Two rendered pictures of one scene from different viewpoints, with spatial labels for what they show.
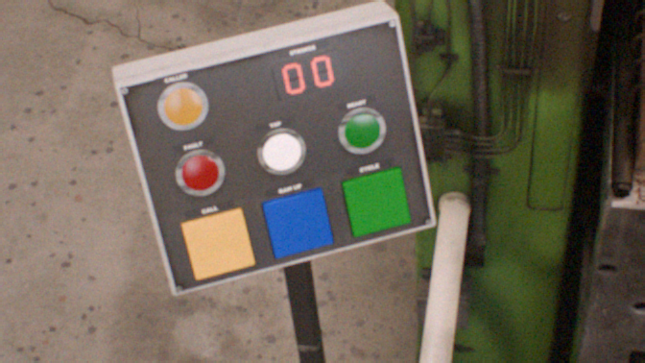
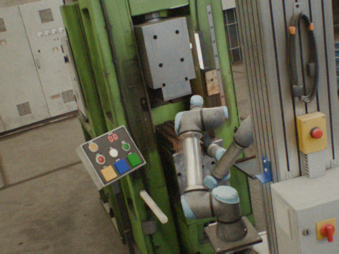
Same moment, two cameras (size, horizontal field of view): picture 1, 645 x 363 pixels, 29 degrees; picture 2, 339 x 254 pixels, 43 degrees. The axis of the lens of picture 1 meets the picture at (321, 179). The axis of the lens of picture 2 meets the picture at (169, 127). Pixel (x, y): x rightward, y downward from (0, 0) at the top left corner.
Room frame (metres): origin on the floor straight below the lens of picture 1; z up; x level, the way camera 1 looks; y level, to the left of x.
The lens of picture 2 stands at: (-1.30, 1.05, 1.99)
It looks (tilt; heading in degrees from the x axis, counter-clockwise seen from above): 18 degrees down; 327
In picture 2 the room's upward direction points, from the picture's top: 11 degrees counter-clockwise
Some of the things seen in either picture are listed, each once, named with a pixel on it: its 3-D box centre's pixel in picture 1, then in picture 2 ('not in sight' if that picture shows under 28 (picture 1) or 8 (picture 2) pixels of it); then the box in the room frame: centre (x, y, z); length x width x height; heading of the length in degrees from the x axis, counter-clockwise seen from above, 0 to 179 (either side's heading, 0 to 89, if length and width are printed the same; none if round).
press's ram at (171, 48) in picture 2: not in sight; (164, 49); (1.16, -0.60, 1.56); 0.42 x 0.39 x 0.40; 165
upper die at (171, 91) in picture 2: not in sight; (165, 85); (1.17, -0.56, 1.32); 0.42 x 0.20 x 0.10; 165
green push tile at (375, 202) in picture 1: (375, 201); (133, 160); (0.92, -0.06, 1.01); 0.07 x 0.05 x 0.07; 100
